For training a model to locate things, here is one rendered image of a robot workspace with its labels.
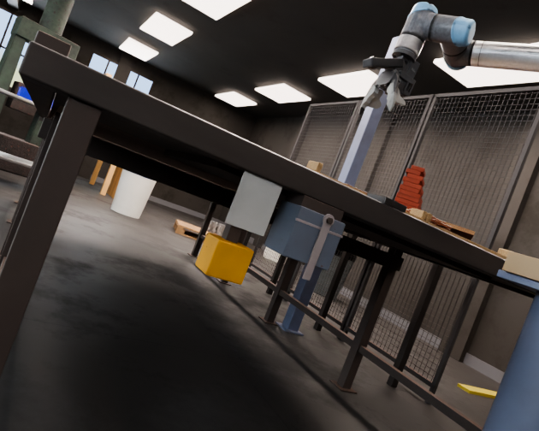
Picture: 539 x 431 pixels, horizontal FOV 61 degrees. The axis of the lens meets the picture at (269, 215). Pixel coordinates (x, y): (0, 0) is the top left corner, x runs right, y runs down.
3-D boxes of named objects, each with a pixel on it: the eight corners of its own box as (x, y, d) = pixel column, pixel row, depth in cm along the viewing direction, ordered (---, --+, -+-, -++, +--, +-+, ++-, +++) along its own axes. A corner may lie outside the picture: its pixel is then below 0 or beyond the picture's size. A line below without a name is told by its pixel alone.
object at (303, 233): (326, 286, 108) (354, 215, 108) (278, 271, 101) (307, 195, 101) (302, 273, 118) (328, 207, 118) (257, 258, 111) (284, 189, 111)
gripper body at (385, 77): (408, 98, 134) (425, 61, 134) (387, 84, 130) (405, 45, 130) (392, 100, 141) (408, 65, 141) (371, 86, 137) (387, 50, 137)
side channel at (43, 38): (54, 91, 86) (72, 44, 86) (19, 77, 83) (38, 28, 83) (46, 119, 443) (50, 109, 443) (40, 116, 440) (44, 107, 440)
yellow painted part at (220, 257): (241, 286, 99) (281, 184, 99) (204, 274, 95) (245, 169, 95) (228, 274, 106) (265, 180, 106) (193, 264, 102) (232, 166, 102)
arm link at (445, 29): (478, 34, 134) (441, 28, 140) (476, 12, 124) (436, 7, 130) (468, 59, 134) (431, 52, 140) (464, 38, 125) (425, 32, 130)
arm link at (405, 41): (410, 32, 130) (392, 37, 138) (404, 46, 130) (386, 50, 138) (428, 45, 134) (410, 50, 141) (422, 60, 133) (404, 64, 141)
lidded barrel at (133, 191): (145, 221, 669) (161, 180, 669) (109, 210, 645) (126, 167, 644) (139, 215, 717) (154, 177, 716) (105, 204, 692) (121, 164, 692)
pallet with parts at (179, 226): (233, 248, 785) (240, 230, 785) (245, 257, 710) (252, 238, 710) (170, 226, 750) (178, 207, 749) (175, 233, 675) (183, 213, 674)
